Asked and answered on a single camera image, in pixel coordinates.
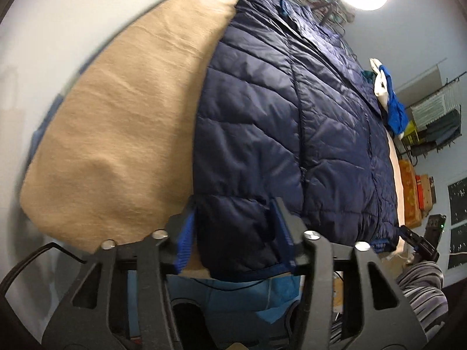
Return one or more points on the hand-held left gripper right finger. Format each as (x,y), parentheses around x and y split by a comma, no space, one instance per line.
(284,233)

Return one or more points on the navy puffer jacket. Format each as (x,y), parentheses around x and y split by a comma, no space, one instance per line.
(277,124)

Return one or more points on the orange patterned box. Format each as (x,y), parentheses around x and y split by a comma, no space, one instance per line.
(408,193)

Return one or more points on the dark window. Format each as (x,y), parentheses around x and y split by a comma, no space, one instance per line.
(458,222)

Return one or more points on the white cloth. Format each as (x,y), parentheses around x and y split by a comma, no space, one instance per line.
(380,87)

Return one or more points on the beige blanket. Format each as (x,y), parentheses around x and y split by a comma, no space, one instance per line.
(120,135)

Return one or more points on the wall clothes rack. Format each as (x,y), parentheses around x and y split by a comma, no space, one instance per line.
(434,120)

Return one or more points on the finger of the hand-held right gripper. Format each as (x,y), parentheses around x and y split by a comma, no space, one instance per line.
(380,245)

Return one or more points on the bright blue cloth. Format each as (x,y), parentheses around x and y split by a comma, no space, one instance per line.
(396,111)

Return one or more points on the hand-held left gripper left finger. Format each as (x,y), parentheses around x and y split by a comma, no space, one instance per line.
(185,242)

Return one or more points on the light blue cloth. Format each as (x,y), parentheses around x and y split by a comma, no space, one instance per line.
(262,297)

